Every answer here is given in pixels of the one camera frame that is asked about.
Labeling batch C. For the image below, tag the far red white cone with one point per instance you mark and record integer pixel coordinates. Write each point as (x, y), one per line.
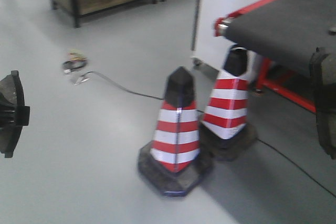
(224, 129)

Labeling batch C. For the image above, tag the black conveyor belt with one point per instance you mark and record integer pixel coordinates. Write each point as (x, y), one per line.
(288, 22)

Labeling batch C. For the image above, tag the near red white cone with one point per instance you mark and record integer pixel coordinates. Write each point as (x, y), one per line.
(174, 161)

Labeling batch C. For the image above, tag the dark brake pad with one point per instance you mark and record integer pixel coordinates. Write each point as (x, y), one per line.
(11, 93)
(322, 74)

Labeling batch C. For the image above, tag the red conveyor frame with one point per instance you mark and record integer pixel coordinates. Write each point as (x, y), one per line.
(262, 51)

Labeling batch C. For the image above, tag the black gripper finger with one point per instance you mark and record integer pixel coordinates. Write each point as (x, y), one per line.
(14, 115)

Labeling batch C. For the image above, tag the red white cone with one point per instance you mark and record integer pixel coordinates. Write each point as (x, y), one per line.
(174, 161)
(224, 129)

